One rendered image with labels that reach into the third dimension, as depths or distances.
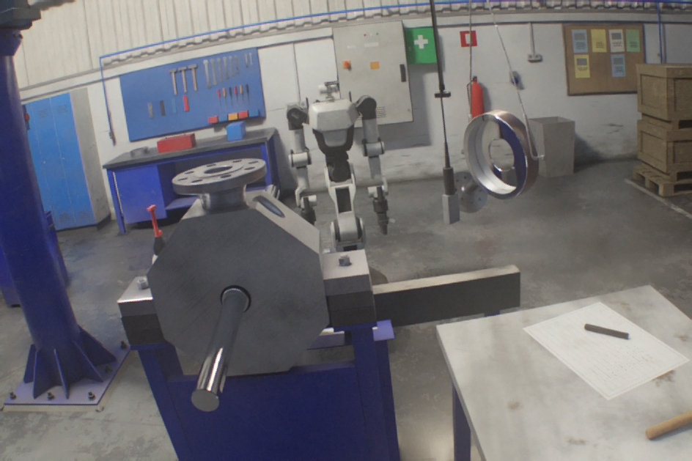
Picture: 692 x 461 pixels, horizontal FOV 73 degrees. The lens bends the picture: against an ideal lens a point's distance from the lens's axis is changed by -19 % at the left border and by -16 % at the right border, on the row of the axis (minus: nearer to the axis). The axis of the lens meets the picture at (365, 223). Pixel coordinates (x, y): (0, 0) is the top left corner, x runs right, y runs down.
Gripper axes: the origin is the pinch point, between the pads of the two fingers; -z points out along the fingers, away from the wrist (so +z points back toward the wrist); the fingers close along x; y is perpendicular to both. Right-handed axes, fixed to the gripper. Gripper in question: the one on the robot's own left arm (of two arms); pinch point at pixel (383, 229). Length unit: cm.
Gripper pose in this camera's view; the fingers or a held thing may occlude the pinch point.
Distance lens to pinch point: 345.5
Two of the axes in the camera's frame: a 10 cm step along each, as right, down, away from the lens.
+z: -1.4, -9.8, -1.2
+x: 1.1, 1.0, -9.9
